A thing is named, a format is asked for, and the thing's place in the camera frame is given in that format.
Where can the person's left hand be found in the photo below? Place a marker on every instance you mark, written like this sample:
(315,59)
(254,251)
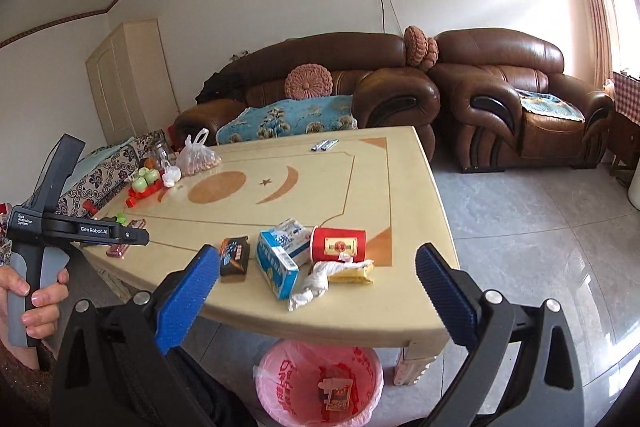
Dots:
(47,292)

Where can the cream wardrobe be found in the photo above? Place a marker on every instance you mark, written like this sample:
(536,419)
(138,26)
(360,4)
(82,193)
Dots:
(130,82)

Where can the white tissue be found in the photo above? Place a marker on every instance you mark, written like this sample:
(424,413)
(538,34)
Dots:
(312,284)

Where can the glass jar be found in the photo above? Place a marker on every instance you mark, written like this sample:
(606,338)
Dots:
(161,154)

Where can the plastic bag of peanuts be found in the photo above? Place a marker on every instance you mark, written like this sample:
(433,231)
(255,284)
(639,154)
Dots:
(197,159)

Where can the dark floral seat cover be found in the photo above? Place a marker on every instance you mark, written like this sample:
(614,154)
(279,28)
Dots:
(105,172)

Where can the brown leather armchair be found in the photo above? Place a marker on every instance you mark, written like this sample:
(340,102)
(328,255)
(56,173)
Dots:
(500,107)

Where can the window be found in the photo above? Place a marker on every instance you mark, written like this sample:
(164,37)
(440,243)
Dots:
(625,22)

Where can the blue floral blanket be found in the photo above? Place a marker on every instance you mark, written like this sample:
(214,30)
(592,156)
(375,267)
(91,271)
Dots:
(290,117)

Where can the yellow wrapper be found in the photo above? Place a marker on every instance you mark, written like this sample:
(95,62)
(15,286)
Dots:
(352,276)

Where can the red fruit tray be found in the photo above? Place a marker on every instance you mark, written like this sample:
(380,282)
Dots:
(142,194)

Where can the person's left forearm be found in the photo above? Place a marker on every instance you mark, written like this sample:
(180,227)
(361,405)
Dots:
(20,387)

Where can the green apples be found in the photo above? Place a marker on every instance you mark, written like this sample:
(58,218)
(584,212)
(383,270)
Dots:
(145,181)

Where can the pink lined trash bin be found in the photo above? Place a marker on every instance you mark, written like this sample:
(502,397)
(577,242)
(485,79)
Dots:
(285,382)

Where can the blue white milk carton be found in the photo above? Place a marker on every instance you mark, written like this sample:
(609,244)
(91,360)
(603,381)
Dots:
(277,259)

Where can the white enamel pot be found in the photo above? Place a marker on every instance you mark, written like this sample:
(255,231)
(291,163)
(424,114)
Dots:
(635,187)

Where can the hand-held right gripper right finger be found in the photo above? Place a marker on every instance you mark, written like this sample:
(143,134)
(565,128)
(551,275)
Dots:
(445,297)

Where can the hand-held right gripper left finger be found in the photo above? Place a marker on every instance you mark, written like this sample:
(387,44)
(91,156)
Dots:
(187,302)

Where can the red yellow cardboard packet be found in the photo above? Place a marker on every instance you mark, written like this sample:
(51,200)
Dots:
(336,396)

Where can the red checkered tablecloth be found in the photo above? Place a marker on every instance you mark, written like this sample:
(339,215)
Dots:
(627,97)

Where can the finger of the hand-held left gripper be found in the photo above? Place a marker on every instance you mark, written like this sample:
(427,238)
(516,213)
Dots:
(137,237)

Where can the dark snack packet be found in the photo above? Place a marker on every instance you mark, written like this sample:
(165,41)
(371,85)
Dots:
(235,257)

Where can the beige coffee table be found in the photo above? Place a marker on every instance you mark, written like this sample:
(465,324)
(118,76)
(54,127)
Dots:
(310,187)

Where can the blue armchair seat cover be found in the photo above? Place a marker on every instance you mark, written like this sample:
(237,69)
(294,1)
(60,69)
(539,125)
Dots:
(550,104)

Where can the dark wooden side table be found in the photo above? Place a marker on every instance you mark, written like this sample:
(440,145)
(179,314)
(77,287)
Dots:
(622,142)

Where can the round pink knitted cushion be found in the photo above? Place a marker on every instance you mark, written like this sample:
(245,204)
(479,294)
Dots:
(308,82)

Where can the brown leather sofa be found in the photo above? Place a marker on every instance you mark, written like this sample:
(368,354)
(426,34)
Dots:
(380,92)

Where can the pair of round pink cushions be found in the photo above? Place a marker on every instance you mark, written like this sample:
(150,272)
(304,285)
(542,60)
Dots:
(421,49)

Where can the red paper cup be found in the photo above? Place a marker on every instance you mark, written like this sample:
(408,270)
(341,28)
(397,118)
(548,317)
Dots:
(337,246)

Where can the black cloth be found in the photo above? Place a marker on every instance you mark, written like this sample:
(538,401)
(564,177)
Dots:
(220,87)

